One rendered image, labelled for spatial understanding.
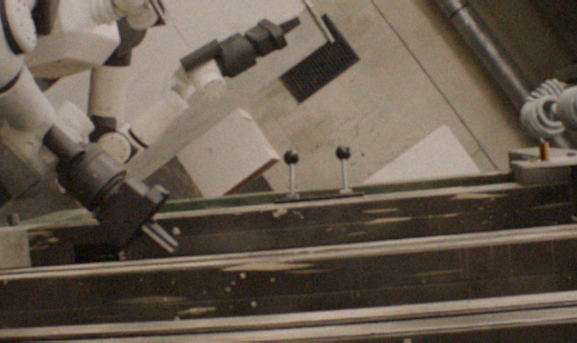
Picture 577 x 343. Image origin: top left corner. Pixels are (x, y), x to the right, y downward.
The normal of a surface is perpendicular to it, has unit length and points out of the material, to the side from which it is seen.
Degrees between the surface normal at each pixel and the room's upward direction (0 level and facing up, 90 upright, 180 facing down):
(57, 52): 101
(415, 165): 90
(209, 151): 90
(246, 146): 90
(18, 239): 90
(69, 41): 82
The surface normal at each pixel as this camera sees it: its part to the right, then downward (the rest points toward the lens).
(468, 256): -0.13, 0.07
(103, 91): 0.07, 0.33
